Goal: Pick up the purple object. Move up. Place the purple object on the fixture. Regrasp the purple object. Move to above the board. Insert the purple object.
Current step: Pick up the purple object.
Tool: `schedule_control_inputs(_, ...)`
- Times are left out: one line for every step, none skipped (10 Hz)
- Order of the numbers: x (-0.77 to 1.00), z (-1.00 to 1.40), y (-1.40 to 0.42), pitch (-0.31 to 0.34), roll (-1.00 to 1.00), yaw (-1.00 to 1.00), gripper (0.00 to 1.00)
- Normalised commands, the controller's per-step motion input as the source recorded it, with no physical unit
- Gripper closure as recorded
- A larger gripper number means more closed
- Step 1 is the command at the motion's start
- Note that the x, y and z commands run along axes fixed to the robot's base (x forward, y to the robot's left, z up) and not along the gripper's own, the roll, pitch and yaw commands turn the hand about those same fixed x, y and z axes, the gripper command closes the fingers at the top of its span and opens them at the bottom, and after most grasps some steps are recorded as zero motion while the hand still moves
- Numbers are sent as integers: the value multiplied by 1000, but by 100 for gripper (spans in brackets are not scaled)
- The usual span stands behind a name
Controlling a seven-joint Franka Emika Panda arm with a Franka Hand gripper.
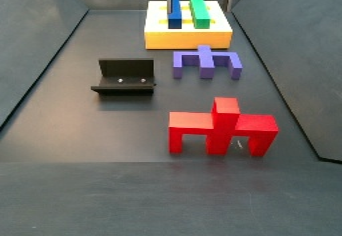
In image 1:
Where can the green long bar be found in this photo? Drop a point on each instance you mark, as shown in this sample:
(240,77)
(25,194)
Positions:
(199,13)

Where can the yellow slotted board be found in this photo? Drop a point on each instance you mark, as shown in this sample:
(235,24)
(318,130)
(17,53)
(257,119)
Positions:
(159,37)

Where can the purple three-legged block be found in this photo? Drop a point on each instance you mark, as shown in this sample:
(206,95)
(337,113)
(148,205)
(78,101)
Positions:
(206,60)

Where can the black angle fixture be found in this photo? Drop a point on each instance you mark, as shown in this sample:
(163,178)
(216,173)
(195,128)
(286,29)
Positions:
(126,77)

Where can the blue long bar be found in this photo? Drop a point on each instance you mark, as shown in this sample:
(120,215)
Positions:
(175,15)

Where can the red three-legged block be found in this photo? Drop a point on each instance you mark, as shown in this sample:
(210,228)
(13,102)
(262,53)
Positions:
(220,125)

